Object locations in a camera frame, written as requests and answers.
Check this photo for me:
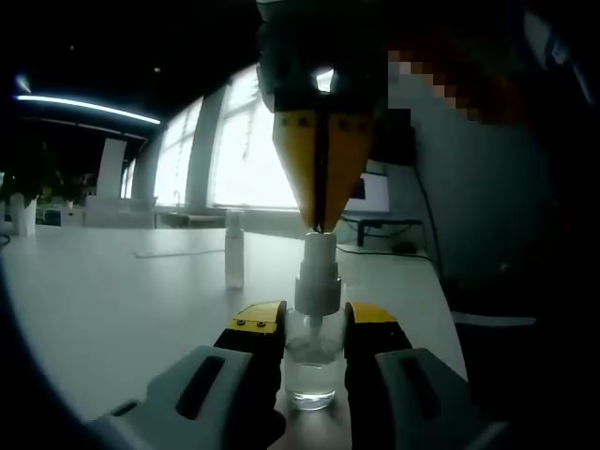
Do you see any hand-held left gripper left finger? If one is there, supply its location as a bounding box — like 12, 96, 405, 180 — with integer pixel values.
86, 299, 288, 450

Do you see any dark monitor stand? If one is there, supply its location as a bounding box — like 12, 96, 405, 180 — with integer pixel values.
341, 216, 423, 248

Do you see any long ceiling light strip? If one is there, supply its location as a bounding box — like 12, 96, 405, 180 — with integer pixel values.
13, 95, 161, 126

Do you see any green potted plant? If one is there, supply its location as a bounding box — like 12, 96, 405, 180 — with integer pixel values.
0, 144, 65, 203

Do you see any clear pump bottle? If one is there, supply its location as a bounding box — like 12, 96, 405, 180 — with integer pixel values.
280, 232, 348, 412

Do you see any white framed monitor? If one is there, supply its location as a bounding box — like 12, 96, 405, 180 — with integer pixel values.
344, 171, 391, 215

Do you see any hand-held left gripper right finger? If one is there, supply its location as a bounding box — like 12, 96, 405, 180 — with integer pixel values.
344, 301, 512, 450

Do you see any white pump bottle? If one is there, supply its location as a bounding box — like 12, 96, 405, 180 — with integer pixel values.
224, 209, 246, 289

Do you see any black monitor cable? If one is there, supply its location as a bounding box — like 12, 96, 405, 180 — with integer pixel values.
337, 242, 428, 258

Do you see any white plant pot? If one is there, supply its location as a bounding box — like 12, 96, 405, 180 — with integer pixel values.
8, 192, 38, 235

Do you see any window with white blinds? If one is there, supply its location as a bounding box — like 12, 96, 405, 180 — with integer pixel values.
208, 65, 306, 210
154, 97, 205, 206

